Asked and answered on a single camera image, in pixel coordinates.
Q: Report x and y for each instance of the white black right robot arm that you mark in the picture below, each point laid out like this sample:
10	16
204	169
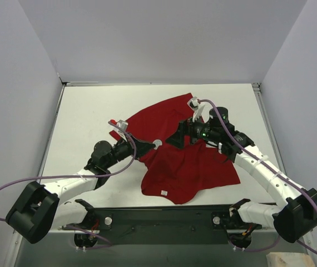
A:
241	150

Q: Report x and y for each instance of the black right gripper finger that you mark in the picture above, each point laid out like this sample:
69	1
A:
182	127
177	140

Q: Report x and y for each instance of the aluminium table edge rail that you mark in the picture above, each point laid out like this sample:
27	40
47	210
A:
79	84

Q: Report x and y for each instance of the beige foam block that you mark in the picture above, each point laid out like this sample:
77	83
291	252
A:
279	259

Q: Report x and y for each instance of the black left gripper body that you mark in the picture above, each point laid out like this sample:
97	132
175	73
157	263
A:
132	146

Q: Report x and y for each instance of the round painted brooch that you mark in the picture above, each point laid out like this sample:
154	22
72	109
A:
157	144

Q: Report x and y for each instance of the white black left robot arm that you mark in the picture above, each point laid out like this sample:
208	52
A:
61	192

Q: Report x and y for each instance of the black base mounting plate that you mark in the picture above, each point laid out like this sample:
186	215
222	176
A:
211	216

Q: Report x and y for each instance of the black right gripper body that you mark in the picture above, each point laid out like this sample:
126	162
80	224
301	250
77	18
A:
187	132

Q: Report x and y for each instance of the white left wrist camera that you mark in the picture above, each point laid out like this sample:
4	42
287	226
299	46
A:
120	127

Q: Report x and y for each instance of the red t-shirt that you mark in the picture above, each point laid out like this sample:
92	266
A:
177	175

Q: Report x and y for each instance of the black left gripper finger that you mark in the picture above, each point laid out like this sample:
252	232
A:
142	151
141	143

